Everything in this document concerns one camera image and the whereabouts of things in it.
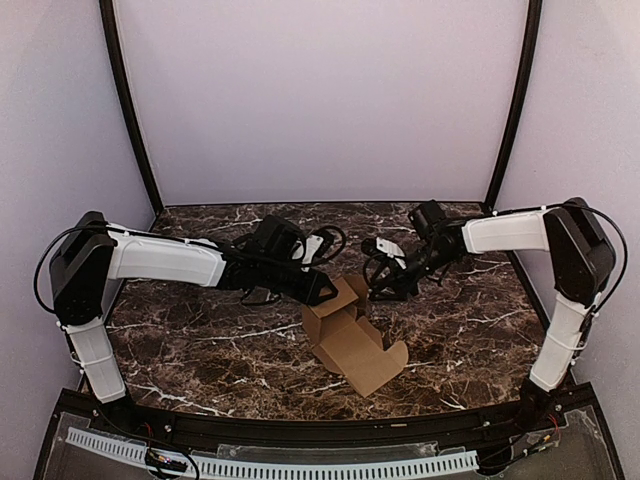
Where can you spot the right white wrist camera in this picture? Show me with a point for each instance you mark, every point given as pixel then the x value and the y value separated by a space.
pixel 391 251

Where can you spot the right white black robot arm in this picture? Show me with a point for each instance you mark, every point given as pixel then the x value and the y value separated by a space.
pixel 581 254

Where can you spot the left black frame post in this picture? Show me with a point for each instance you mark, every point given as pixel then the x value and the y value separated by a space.
pixel 127 107

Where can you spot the black front rail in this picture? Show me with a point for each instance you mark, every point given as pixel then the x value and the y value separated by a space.
pixel 476 428

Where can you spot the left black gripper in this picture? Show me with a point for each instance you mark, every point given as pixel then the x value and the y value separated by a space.
pixel 309 294

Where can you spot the white slotted cable duct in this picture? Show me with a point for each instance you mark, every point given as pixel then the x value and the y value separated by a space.
pixel 412 461

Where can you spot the black frame post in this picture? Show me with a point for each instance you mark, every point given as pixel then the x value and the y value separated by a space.
pixel 127 107
pixel 521 83

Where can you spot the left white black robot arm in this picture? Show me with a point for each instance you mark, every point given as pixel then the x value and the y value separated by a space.
pixel 277 256

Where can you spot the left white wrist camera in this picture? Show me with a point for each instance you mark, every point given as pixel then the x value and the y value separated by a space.
pixel 312 246

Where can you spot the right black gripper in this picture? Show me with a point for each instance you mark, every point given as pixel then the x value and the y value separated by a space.
pixel 398 282

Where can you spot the brown cardboard box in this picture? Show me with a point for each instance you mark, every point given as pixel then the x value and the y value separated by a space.
pixel 346 343

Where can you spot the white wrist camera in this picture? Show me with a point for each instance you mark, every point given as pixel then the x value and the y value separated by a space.
pixel 312 246
pixel 391 251

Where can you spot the right black frame post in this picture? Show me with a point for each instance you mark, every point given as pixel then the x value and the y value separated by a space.
pixel 521 83

